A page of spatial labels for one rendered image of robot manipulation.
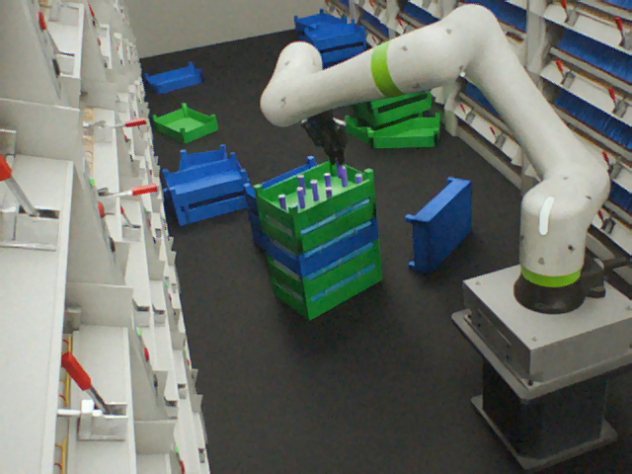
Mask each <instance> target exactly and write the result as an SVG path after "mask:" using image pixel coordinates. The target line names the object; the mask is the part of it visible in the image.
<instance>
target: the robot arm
mask: <svg viewBox="0 0 632 474"><path fill-rule="evenodd" d="M461 72H463V73H464V74H465V75H466V76H467V77H468V78H469V79H471V81H472V82H473V83H474V84H475V85H476V86H477V88H478V89H479V90H480V91H481V92H482V94H483V95H484V96H485V97H486V98H487V101H488V102H489V103H490V104H491V106H492V107H493V108H494V110H495V111H496V112H497V114H498V115H499V116H500V118H501V119H502V120H503V122H504V123H505V125H506V126H507V127H508V129H509V130H510V132H511V133H512V135H513V137H514V138H515V140H516V141H517V143H518V144H519V146H520V147H521V149H522V150H523V152H524V154H525V155H526V157H527V158H528V160H529V162H530V163H531V165H532V167H533V169H534V170H535V173H536V175H537V177H538V178H539V180H540V182H542V183H540V184H538V185H537V186H535V187H534V188H533V189H531V190H530V191H528V192H527V193H526V194H525V195H524V197H523V199H522V201H521V211H520V230H519V257H518V259H519V264H520V274H519V277H518V279H517V280H516V281H515V282H514V284H513V296H514V298H515V300H516V301H517V302H518V303H519V304H520V305H522V306H523V307H525V308H527V309H529V310H532V311H535V312H539V313H546V314H561V313H567V312H570V311H573V310H575V309H577V308H579V307H580V306H581V305H582V304H583V303H584V301H585V296H587V297H592V298H601V297H605V288H604V287H603V281H604V280H608V278H607V276H603V271H608V270H612V269H617V268H621V267H626V266H627V260H626V258H625V257H620V258H616V259H611V260H606V261H602V262H601V261H600V260H599V259H595V258H593V259H592V258H591V257H590V256H589V255H587V254H585V248H586V237H587V229H588V227H589V226H590V224H591V222H592V221H593V219H594V217H595V216H596V214H597V213H598V211H599V209H600V208H601V206H602V205H603V203H604V202H605V200H606V198H607V196H608V193H609V187H610V183H609V178H608V175H607V173H606V170H605V169H604V167H603V166H602V165H601V164H600V163H599V162H598V161H597V160H596V159H595V158H594V157H593V156H592V155H591V154H590V153H589V151H588V150H587V148H586V147H585V146H584V145H583V144H582V143H581V142H580V141H579V140H578V138H577V137H576V136H575V135H574V134H573V133H572V132H571V130H570V129H569V128H567V127H566V125H565V124H564V123H563V122H562V121H561V119H560V118H559V117H558V115H557V114H556V113H555V112H554V110H553V109H552V108H551V106H550V105H549V104H548V102H547V101H546V100H545V97H544V96H543V95H541V93H540V92H539V90H538V89H537V88H536V86H535V85H534V83H533V82H532V80H531V79H530V77H529V76H528V74H527V73H526V71H525V70H524V68H523V66H522V65H521V63H520V62H519V60H518V58H517V57H516V55H515V53H514V51H513V49H512V47H511V46H510V44H509V42H508V40H507V39H506V37H505V35H504V33H503V31H502V29H501V27H500V26H499V23H498V21H497V19H496V17H495V15H494V14H493V13H492V12H491V11H490V10H488V9H487V8H485V7H483V6H480V5H475V4H469V5H463V6H460V7H458V8H456V9H455V10H453V11H452V12H451V13H450V14H448V15H447V16H446V17H445V18H443V19H442V20H440V21H438V22H436V23H433V24H431V25H430V26H428V27H425V28H422V29H419V30H417V31H414V32H411V33H409V34H406V35H404V36H401V37H399V38H396V39H393V40H390V41H388V42H386V43H383V44H381V45H379V46H377V47H375V48H373V49H371V50H368V51H366V52H364V53H362V54H360V55H358V56H356V57H354V58H352V59H350V60H348V61H346V62H343V63H341V64H339V65H336V66H334V67H331V68H329V69H325V70H322V61H321V57H320V54H319V53H318V51H317V50H316V49H315V48H314V47H313V46H312V45H310V44H308V43H305V42H296V43H292V44H290V45H289V46H287V47H286V48H285V49H284V50H283V51H282V53H281V54H280V57H279V60H278V63H277V66H276V71H275V73H274V76H273V78H272V80H271V81H270V83H269V85H268V87H267V88H266V90H265V91H264V93H263V96H262V100H261V109H262V113H263V115H264V117H265V118H266V119H267V121H269V122H270V123H271V124H273V125H276V126H281V127H286V126H291V125H293V124H295V123H297V122H299V121H301V125H300V126H301V127H302V128H304V129H305V130H306V132H307V134H308V135H309V137H310V138H311V140H312V141H313V143H314V145H315V146H316V147H319V146H320V147H322V148H323V150H324V152H325V154H326V155H329V157H330V160H331V163H332V165H335V163H336V157H337V159H338V161H339V163H340V165H341V166H343V164H344V161H345V158H346V157H345V155H344V153H345V150H344V149H345V148H346V145H347V142H348V140H347V133H346V123H347V121H346V120H343V121H340V120H338V119H337V117H335V115H334V111H333V109H337V108H341V107H345V106H349V105H354V104H359V103H365V102H371V101H378V99H385V98H390V97H396V96H402V95H407V94H412V93H416V92H421V91H425V90H428V89H432V88H436V87H440V86H443V85H446V84H448V83H450V82H451V81H453V80H454V79H455V78H456V77H457V76H458V75H459V74H460V73H461ZM335 124H336V125H337V126H338V130H339V134H338V133H337V131H336V129H335ZM325 132H326V133H325ZM326 134H329V135H330V137H331V139H332V141H333V143H334V145H335V149H334V146H333V143H332V142H329V141H330V139H328V136H326Z"/></svg>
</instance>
